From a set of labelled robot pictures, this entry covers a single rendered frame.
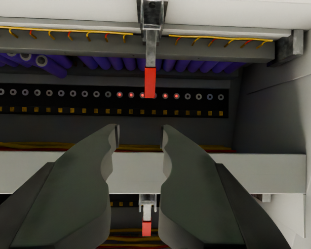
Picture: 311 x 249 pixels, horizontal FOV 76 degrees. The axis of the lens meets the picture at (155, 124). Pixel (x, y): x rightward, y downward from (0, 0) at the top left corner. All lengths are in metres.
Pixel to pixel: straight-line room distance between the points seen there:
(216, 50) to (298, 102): 0.12
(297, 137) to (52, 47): 0.31
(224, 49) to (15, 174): 0.28
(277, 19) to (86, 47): 0.21
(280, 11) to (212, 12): 0.06
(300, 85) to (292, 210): 0.15
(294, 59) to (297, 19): 0.06
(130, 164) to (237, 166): 0.12
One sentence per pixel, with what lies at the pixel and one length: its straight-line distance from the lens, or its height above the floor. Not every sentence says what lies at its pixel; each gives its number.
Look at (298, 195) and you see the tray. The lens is 0.30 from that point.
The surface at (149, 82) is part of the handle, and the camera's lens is 0.22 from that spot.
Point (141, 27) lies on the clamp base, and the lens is 0.20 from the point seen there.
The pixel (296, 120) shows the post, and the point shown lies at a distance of 0.30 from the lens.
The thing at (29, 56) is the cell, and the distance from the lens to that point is 0.32.
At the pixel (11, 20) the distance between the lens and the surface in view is 0.28.
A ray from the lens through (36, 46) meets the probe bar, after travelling 0.28.
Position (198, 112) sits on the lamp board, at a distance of 0.37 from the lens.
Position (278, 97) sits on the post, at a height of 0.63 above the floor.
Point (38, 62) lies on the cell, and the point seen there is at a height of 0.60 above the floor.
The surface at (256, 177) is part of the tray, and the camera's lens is 0.26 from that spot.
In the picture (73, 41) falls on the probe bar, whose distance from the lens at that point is 0.27.
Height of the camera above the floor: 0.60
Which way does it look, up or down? 16 degrees up
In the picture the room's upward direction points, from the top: 178 degrees counter-clockwise
